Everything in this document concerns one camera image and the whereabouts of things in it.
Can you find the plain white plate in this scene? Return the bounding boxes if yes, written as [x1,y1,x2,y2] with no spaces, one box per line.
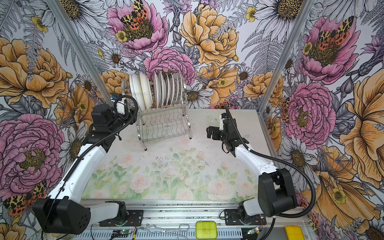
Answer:
[132,74,146,112]

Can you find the chrome wire dish rack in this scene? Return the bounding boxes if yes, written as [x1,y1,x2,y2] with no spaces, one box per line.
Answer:
[122,76,192,151]

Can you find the black striped rim plate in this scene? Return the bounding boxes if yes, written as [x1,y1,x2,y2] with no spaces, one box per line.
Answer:
[130,74,142,111]

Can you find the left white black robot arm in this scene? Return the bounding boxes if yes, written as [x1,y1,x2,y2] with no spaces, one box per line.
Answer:
[32,95,139,235]

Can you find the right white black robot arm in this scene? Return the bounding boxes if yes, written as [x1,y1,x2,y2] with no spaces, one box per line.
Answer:
[207,113,298,224]

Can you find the yellow rimmed white plate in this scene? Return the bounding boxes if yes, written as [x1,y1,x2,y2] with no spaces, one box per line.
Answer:
[140,73,153,110]

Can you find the red floral pattern plate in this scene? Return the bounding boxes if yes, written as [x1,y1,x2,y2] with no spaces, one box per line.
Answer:
[154,72,162,109]

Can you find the red dotted rim plate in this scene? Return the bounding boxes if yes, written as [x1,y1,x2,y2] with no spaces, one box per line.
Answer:
[158,72,166,108]

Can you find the white plate row middle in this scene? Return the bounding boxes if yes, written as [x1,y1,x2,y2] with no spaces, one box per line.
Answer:
[166,73,175,107]

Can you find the green square lid box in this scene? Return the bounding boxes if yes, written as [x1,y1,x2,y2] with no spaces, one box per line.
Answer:
[196,221,218,240]

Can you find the small green circuit board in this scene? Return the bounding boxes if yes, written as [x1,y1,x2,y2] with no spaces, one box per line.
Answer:
[111,229,133,238]

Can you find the yellow box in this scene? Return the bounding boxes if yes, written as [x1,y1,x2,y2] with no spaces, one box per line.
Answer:
[285,226,306,240]

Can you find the right black corrugated cable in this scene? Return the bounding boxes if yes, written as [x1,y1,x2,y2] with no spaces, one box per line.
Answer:
[223,104,317,240]

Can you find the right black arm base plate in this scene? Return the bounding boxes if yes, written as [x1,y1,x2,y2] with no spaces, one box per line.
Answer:
[224,209,267,226]

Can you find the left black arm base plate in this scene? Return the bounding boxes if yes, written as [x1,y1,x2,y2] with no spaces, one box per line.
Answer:
[99,210,144,227]

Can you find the bent metal wire hook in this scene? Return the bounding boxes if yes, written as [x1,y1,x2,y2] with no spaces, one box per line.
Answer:
[139,224,190,240]

